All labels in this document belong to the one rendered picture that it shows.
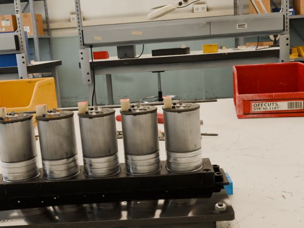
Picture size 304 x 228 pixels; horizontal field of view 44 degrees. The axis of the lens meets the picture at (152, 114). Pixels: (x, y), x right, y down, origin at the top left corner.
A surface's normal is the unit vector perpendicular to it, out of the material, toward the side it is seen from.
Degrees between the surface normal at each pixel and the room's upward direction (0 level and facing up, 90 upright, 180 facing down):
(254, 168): 0
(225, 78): 90
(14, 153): 90
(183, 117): 90
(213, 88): 90
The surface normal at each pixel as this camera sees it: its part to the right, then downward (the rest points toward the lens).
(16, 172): 0.19, 0.18
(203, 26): -0.08, 0.20
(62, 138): 0.51, 0.13
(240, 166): -0.07, -0.98
